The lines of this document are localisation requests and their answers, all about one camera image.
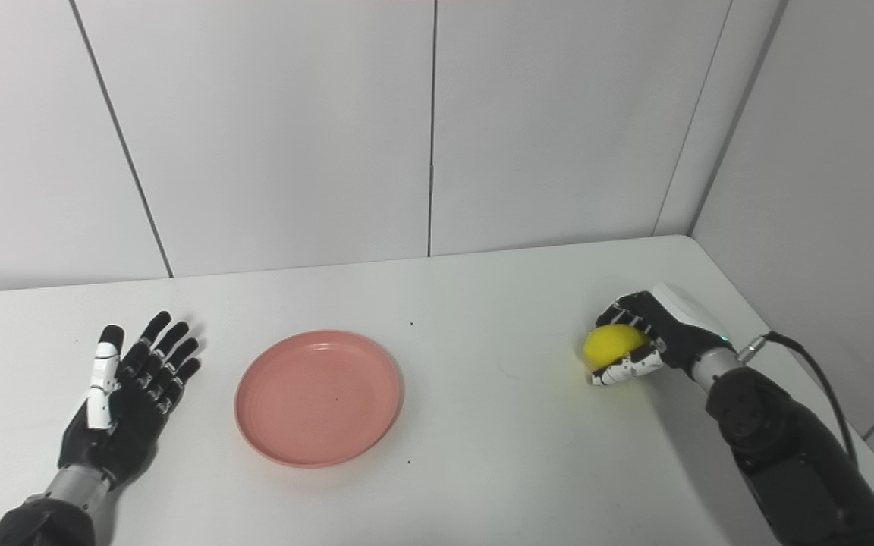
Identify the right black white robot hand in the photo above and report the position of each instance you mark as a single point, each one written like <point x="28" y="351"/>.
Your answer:
<point x="680" y="334"/>

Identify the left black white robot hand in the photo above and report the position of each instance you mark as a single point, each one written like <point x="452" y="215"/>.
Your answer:
<point x="130" y="425"/>

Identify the yellow lemon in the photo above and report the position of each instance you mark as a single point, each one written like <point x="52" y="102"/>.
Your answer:
<point x="608" y="345"/>

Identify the pink plastic plate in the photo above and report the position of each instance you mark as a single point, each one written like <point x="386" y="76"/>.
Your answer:
<point x="315" y="398"/>

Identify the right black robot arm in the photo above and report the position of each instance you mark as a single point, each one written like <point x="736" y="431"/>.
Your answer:
<point x="786" y="455"/>

